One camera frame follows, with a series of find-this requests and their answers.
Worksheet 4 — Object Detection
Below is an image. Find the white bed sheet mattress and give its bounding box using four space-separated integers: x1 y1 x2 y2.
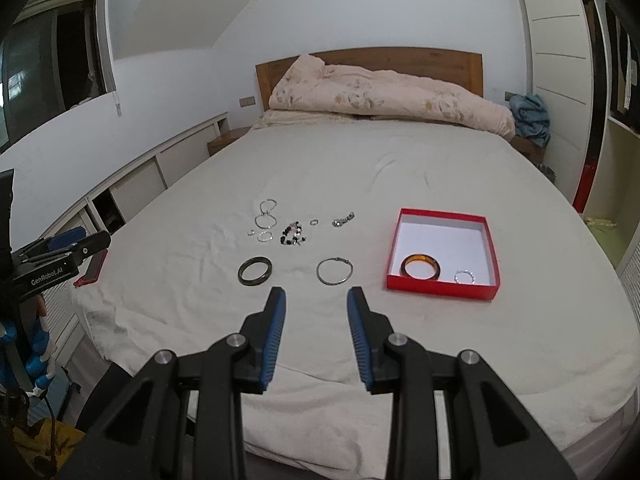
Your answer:
72 120 639 479

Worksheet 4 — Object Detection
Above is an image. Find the wooden nightstand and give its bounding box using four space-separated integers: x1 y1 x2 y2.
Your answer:
207 127 250 156

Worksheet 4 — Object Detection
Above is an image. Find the silver adjustable bangle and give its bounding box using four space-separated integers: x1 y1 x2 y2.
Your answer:
316 256 354 286

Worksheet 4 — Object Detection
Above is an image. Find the silver chain necklace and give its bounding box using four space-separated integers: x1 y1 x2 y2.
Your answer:
252 197 279 232

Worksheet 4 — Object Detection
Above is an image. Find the pink floral duvet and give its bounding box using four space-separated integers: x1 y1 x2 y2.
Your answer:
269 54 516 141

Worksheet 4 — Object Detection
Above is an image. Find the wooden headboard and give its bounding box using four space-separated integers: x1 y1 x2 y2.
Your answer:
255 45 485 114

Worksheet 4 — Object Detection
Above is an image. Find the red jewelry box tray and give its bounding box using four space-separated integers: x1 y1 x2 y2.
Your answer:
385 208 501 301

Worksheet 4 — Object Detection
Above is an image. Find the amber bangle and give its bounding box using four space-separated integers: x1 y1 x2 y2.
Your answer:
400 254 442 281

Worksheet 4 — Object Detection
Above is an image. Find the white low cabinet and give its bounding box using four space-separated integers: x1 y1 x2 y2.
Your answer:
8 112 230 351

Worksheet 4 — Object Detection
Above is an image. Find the white wardrobe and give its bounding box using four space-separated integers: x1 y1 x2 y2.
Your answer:
522 0 608 214

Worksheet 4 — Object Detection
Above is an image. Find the dark horn bangle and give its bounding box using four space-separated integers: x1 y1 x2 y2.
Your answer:
236 256 273 287

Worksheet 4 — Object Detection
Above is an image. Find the black white beaded bracelet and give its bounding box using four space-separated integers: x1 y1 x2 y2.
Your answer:
278 219 307 248

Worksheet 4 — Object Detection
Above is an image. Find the blue cloth pile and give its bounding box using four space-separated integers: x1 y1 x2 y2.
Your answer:
509 93 551 148

